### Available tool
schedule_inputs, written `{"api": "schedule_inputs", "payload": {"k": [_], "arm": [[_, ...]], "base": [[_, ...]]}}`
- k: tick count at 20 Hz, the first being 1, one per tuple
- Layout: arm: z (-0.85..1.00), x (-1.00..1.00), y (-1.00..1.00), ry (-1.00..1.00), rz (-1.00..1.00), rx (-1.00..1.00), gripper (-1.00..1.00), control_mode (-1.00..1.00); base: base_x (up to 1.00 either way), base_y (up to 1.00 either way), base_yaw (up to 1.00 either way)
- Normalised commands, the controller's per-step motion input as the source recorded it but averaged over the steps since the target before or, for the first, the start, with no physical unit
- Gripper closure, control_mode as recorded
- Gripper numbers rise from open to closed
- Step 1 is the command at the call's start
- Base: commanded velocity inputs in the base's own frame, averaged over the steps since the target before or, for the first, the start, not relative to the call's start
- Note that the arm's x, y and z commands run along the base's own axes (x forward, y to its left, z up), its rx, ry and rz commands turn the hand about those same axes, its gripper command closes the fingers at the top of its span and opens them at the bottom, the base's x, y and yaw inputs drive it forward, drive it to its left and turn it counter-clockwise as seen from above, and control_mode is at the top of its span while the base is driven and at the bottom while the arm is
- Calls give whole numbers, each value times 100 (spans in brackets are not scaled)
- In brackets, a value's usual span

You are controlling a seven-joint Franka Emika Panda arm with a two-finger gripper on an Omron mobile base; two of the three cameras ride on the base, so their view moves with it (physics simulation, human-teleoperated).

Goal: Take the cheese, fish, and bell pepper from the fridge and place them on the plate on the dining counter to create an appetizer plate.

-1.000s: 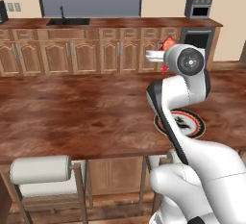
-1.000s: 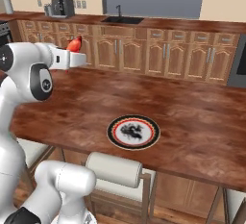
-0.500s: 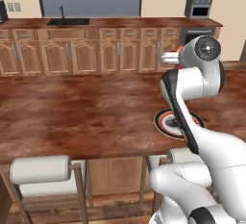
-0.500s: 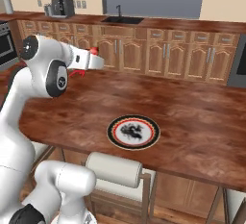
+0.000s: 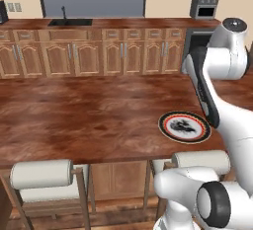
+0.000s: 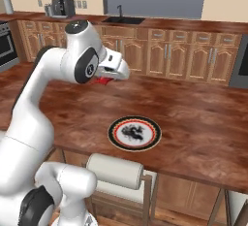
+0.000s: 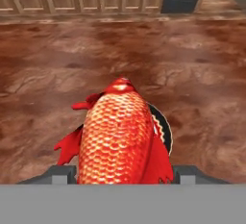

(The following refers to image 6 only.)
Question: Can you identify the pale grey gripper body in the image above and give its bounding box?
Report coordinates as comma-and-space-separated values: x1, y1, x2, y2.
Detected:
97, 58, 131, 81

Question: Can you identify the round black red patterned plate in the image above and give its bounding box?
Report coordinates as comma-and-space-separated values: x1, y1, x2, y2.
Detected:
107, 115, 163, 153

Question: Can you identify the small red object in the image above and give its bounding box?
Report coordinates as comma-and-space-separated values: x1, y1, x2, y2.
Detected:
91, 77, 114, 87

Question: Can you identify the black sink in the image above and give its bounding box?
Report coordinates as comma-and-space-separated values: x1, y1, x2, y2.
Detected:
102, 16, 146, 26

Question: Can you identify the black tap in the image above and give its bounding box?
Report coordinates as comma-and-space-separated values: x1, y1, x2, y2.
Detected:
116, 4, 125, 18

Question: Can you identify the wooden base cupboard run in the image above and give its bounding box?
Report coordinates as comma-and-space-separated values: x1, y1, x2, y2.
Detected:
16, 19, 243, 86

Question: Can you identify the black silver coffee machine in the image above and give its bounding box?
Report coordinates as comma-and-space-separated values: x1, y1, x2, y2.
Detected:
44, 0, 78, 19

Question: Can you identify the white cushioned wooden stool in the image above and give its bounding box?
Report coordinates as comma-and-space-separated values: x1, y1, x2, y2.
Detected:
206, 187, 248, 226
84, 152, 158, 226

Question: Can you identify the black steel oven range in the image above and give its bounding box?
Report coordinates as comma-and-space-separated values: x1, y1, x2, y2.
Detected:
0, 20, 20, 73

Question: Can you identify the grey dishwasher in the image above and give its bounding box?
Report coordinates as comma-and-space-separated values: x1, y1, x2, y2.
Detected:
228, 34, 248, 90

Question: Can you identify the white paper towel roll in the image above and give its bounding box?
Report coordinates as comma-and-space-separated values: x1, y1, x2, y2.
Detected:
2, 0, 15, 16

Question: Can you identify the wooden island cupboard panel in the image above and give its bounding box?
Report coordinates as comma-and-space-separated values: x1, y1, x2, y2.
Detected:
154, 171, 228, 226

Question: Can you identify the grey double wall socket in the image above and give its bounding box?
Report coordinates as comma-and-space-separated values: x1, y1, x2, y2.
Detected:
74, 0, 88, 11

